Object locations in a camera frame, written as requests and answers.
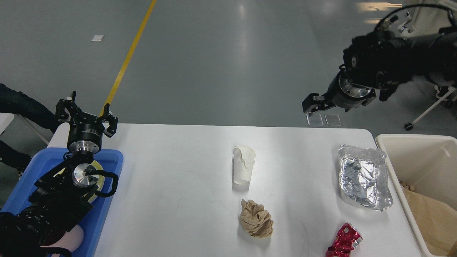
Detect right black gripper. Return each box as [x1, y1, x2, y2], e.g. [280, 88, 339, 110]
[302, 71, 377, 114]

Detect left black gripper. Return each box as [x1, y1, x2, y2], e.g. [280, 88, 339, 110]
[55, 91, 119, 154]

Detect yellow plastic plate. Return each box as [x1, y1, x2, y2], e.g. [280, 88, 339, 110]
[62, 161, 106, 204]

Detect white paper cup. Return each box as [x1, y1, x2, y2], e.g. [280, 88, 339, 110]
[233, 145, 256, 186]

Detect aluminium foil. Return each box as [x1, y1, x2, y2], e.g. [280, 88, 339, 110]
[337, 144, 393, 212]

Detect pink mug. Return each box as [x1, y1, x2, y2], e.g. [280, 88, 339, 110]
[41, 225, 84, 253]

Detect brown paper ball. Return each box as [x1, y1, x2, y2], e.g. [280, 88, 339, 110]
[238, 199, 274, 238]

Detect red shiny wrapper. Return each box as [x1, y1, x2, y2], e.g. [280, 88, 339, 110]
[325, 222, 363, 257]

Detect brown paper bag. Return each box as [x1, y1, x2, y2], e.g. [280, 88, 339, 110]
[400, 181, 457, 257]

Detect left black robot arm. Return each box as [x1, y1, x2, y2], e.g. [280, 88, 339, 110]
[1, 91, 119, 257]

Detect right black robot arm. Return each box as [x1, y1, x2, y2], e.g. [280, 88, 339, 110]
[302, 3, 456, 114]

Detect clear floor plate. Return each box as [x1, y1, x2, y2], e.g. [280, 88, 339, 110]
[306, 114, 324, 126]
[325, 114, 342, 126]

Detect blue plastic tray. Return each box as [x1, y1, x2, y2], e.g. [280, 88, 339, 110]
[0, 148, 124, 257]

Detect dark clothed person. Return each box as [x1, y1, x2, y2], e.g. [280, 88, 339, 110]
[0, 84, 61, 133]

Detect white floor marker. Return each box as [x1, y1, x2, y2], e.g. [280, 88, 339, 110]
[91, 35, 104, 42]

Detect beige waste bin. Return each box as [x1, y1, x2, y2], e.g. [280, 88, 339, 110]
[376, 134, 456, 257]

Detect white office chair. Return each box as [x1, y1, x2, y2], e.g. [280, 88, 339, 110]
[400, 0, 457, 131]

